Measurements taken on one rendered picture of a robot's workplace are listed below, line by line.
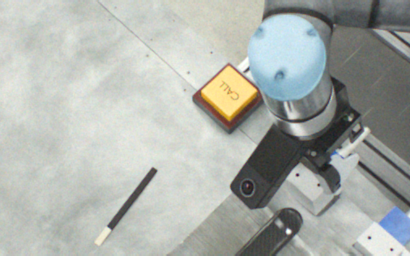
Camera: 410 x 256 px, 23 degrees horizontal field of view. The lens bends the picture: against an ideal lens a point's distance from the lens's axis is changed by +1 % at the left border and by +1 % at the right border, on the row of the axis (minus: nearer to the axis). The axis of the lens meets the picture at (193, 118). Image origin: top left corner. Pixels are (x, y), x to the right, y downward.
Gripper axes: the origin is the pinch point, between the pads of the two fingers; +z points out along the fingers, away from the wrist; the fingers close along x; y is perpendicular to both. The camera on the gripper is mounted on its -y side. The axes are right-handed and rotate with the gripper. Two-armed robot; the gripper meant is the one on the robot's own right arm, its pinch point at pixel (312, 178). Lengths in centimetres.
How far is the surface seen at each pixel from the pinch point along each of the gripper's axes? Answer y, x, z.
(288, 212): -4.8, 0.7, 4.6
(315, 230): -4.2, -3.5, 5.0
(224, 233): -12.7, 4.7, 3.2
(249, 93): 5.3, 18.8, 8.6
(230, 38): 30, 70, 90
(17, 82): -16.8, 46.7, 5.3
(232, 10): 36, 75, 90
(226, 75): 5.1, 23.2, 7.9
